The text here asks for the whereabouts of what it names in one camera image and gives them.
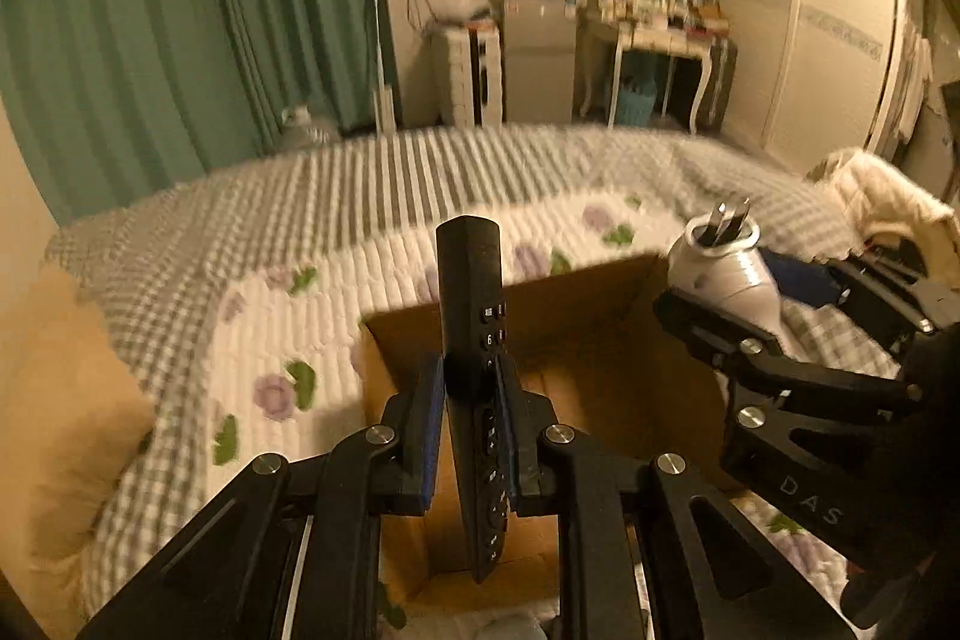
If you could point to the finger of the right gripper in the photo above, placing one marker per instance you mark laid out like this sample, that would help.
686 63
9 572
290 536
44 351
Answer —
757 347
886 300

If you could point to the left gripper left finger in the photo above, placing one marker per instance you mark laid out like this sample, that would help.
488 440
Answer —
290 549

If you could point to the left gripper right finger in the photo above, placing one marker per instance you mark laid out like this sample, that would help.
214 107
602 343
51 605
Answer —
646 544

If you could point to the black remote control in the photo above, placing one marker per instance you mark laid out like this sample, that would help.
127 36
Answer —
473 327

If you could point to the cream fluffy blanket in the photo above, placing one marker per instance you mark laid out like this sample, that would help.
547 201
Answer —
879 201

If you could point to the brown cardboard box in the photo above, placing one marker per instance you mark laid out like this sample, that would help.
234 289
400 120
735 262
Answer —
590 342

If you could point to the white floral quilt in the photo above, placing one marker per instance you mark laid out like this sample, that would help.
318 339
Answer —
303 356

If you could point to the beige pillow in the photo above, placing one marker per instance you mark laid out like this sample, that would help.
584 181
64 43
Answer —
73 418

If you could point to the blue laundry basket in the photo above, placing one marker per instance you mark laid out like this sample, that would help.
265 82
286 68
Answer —
636 100

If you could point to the white dressing table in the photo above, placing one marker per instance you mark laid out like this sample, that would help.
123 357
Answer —
716 57

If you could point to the white wardrobe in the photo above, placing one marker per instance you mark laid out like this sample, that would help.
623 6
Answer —
812 76

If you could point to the small grey fridge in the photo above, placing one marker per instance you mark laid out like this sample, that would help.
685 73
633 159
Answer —
539 59

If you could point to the white suitcase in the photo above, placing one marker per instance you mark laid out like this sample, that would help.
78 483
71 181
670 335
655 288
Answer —
468 74

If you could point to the white stick vacuum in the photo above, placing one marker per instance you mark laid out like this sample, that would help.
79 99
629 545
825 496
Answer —
383 97

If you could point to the green curtain left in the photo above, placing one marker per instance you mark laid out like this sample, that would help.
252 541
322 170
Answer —
112 100

